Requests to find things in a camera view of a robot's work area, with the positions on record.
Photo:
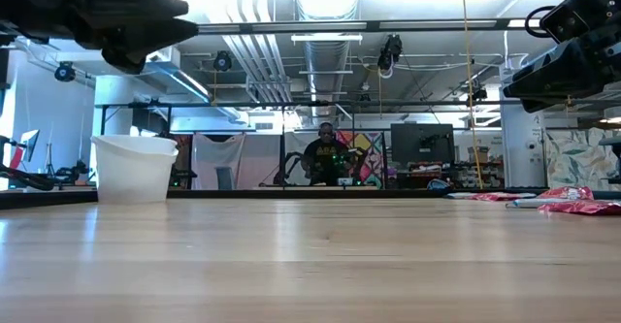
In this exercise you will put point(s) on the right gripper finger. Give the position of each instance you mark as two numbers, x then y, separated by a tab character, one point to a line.
558	75
536	104

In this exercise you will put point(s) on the blue white Hershey's bar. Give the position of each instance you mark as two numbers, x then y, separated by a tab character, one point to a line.
458	196
529	195
526	203

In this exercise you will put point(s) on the red candy pack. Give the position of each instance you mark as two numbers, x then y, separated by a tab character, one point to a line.
567	193
582	208
495	197

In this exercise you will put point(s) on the leaf patterned curtain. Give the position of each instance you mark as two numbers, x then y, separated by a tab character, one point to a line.
582	160

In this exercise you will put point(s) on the storage shelf with boxes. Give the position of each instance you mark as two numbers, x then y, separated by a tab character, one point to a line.
478	172

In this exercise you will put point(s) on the black monitor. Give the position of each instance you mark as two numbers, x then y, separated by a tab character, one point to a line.
422	143

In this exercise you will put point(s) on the white plastic bucket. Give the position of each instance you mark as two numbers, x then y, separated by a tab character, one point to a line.
133	172

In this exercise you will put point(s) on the white cloth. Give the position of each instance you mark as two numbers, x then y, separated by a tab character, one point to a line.
213	158

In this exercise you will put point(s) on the small tilted monitor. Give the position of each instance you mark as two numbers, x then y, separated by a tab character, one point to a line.
30	144

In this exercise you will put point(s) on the colourful patterned panel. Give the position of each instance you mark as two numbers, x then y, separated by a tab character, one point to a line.
369	143

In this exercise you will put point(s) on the white ceiling light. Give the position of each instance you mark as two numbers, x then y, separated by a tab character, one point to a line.
326	37

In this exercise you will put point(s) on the person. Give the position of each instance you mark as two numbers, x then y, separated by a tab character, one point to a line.
326	160

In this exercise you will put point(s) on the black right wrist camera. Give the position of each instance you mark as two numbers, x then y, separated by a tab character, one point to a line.
582	12

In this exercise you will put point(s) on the silver air duct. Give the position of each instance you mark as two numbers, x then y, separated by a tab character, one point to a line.
326	71

